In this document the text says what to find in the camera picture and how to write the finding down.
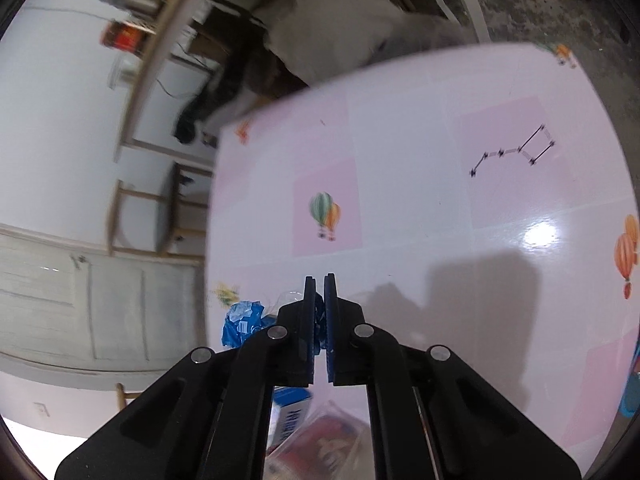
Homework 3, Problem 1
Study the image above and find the white sack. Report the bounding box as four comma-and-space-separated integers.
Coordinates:
265, 0, 401, 86

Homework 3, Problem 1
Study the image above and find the white panel door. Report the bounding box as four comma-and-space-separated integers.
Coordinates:
0, 222, 208, 378

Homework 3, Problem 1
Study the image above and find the long counter shelf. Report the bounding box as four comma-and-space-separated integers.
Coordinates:
114, 0, 216, 161

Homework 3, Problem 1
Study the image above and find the red can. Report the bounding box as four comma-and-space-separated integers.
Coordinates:
102, 20, 143, 51

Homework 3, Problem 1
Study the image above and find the red snack packet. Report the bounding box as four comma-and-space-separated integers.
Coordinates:
262, 400, 373, 480

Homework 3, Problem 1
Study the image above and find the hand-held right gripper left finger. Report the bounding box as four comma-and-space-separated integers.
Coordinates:
54, 276, 317, 480

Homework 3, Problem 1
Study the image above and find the wooden chair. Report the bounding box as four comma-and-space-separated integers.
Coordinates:
107, 160, 218, 261

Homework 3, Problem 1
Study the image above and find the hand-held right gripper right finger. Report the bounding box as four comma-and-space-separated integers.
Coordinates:
324, 273, 583, 480

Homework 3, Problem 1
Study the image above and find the pink printed tablecloth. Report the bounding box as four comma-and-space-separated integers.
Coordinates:
202, 42, 640, 480

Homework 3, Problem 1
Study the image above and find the blue white carton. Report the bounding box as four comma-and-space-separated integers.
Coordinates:
267, 385, 315, 453

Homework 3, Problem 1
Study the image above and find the dark cloth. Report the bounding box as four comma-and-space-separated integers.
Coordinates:
172, 5, 311, 143

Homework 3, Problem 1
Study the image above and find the white support leg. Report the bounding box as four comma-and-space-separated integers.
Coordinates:
412, 0, 488, 43

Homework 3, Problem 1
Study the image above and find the glass jar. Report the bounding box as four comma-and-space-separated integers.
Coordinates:
107, 55, 138, 88

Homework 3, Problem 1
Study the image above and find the blue wrapper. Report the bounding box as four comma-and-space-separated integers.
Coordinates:
221, 300, 278, 348

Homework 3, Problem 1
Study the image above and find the black cable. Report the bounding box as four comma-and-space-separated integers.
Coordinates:
155, 77, 201, 101

